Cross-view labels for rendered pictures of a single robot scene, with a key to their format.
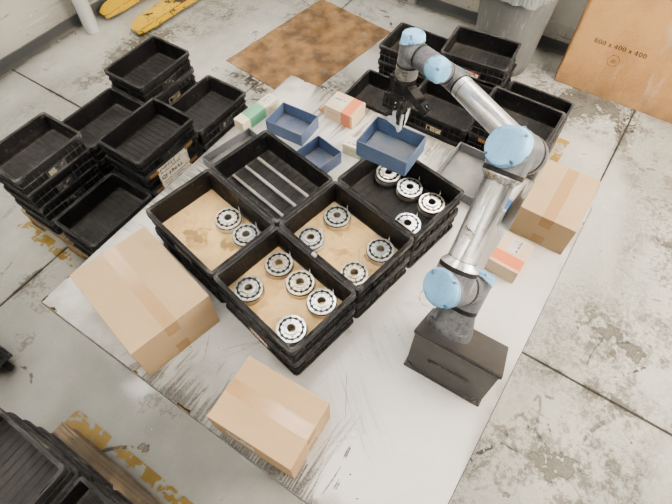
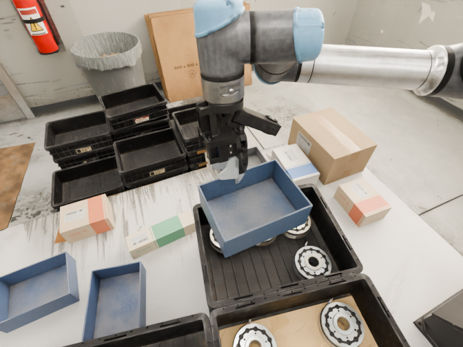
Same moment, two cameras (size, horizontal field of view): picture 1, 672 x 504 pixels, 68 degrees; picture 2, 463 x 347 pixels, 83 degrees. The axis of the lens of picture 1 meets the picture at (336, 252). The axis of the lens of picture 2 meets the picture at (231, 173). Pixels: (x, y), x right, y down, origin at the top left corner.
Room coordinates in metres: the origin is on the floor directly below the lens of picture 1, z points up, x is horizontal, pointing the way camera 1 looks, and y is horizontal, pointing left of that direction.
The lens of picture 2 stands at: (1.13, 0.12, 1.57)
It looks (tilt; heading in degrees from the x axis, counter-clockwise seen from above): 47 degrees down; 303
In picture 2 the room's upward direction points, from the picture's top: straight up
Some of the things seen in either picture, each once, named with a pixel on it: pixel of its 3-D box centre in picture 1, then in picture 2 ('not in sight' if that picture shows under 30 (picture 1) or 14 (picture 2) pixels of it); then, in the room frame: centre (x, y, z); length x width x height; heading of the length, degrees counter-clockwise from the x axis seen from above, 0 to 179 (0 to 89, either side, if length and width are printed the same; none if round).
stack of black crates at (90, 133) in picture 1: (112, 138); not in sight; (2.13, 1.30, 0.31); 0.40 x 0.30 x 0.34; 146
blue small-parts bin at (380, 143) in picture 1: (390, 145); (252, 204); (1.28, -0.20, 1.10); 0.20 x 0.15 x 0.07; 57
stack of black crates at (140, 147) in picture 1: (158, 159); not in sight; (1.91, 0.97, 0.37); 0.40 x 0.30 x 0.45; 146
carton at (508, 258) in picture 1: (509, 257); (360, 201); (1.03, -0.68, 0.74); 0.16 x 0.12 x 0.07; 144
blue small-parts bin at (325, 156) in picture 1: (314, 160); (117, 301); (1.55, 0.10, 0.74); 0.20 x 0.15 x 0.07; 135
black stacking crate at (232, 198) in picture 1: (213, 227); not in sight; (1.09, 0.46, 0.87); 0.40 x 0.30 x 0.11; 46
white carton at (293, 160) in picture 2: (500, 196); (293, 168); (1.33, -0.70, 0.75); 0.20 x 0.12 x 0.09; 142
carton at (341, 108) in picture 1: (344, 110); (87, 217); (1.88, -0.05, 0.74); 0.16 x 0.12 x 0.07; 56
